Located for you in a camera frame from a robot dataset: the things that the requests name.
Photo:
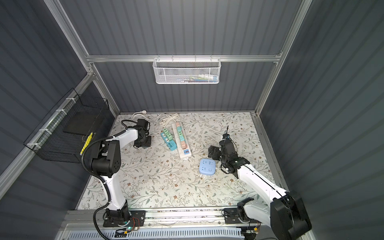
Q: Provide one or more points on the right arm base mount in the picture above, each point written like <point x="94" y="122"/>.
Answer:
<point x="237" y="215"/>

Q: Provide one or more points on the white vent grille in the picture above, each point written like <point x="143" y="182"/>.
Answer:
<point x="178" y="234"/>

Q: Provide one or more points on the white wire mesh basket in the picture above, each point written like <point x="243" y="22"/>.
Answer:
<point x="187" y="72"/>

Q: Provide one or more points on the black foam pad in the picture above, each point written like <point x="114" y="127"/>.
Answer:
<point x="82" y="124"/>

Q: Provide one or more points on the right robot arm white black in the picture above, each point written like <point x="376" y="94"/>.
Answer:
<point x="283" y="211"/>

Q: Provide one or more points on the yellow ruler strip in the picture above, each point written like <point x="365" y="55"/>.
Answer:
<point x="87" y="142"/>

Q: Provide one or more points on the long white power strip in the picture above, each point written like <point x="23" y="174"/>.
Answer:
<point x="184" y="154"/>

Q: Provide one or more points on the aluminium rail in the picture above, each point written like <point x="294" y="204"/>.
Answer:
<point x="159" y="217"/>

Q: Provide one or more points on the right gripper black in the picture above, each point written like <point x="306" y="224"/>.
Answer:
<point x="216" y="149"/>

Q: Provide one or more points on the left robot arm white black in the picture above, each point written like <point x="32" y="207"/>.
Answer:
<point x="106" y="162"/>

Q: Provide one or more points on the black wire mesh basket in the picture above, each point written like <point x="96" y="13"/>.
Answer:
<point x="63" y="136"/>

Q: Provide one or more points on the teal blue power strip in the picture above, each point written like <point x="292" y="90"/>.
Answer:
<point x="171" y="144"/>

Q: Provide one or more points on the round light blue socket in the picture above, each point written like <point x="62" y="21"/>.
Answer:
<point x="207" y="167"/>

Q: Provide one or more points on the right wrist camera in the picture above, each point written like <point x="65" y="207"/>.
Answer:
<point x="226" y="137"/>

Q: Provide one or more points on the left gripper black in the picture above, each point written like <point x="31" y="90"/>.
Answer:
<point x="148" y="144"/>

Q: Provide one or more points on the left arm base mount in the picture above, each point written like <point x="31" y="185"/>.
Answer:
<point x="122" y="219"/>

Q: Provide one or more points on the floral table mat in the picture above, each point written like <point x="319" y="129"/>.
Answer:
<point x="156" y="177"/>

